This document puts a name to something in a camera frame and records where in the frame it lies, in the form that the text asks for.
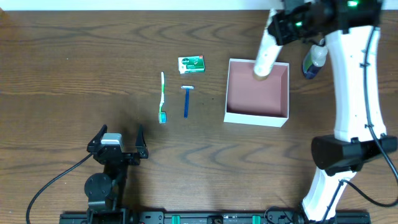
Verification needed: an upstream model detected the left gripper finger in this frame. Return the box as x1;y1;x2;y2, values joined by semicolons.
135;124;149;159
86;124;108;153

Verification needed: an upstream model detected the clear pump sanitizer bottle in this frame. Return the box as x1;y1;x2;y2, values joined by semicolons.
302;39;328;80

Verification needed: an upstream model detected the white cream tube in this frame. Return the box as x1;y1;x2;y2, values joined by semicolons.
253;9;282;80

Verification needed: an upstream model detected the green Dettol soap bar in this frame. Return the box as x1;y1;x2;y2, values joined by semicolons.
178;55;205;74

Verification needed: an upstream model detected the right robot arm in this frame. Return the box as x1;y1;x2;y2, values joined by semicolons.
267;0;397;223

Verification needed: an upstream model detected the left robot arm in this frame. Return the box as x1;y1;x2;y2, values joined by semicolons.
84;125;149;224

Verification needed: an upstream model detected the green white toothbrush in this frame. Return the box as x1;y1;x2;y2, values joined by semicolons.
158;71;167;124

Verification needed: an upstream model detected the blue disposable razor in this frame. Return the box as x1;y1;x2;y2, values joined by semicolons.
181;85;195;119

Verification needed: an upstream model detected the white box pink interior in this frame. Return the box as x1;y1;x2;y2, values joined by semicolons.
223;58;289;128

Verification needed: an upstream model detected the left black cable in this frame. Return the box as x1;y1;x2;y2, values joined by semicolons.
25;152;94;224

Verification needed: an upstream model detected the black cable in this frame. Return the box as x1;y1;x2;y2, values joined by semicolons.
25;152;94;224
322;26;398;223

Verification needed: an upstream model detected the black mounting rail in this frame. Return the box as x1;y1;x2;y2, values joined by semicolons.
58;210;373;224

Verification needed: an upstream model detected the right black cable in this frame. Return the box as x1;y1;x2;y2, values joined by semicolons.
322;26;398;223

